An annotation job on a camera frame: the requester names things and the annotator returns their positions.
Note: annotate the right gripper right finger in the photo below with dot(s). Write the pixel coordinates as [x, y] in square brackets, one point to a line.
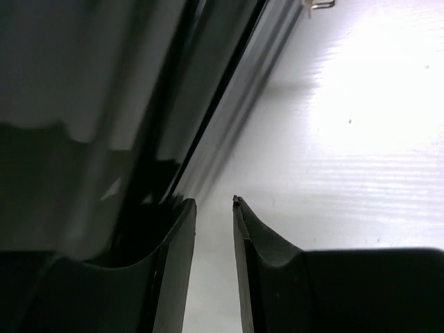
[283, 288]

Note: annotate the black space-print suitcase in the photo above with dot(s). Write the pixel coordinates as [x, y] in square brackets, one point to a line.
[109, 105]

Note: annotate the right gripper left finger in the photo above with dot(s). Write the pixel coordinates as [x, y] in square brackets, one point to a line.
[140, 286]

